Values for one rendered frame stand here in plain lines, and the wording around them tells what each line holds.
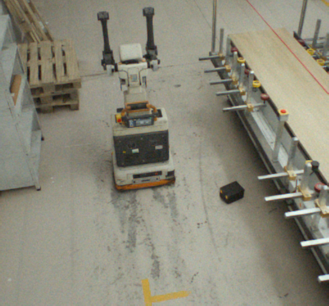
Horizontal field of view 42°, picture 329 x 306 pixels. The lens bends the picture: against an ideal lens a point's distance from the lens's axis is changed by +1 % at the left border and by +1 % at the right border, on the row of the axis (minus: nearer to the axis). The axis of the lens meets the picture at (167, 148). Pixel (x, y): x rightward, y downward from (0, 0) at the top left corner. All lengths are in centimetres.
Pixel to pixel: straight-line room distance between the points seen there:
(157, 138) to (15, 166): 144
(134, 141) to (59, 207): 104
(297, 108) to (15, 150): 270
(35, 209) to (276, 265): 238
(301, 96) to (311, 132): 56
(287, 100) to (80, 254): 239
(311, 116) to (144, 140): 155
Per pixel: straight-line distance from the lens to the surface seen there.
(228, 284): 380
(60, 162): 500
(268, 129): 430
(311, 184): 373
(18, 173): 458
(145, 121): 395
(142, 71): 411
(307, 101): 426
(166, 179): 442
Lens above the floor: 319
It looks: 40 degrees down
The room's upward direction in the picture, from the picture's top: 2 degrees counter-clockwise
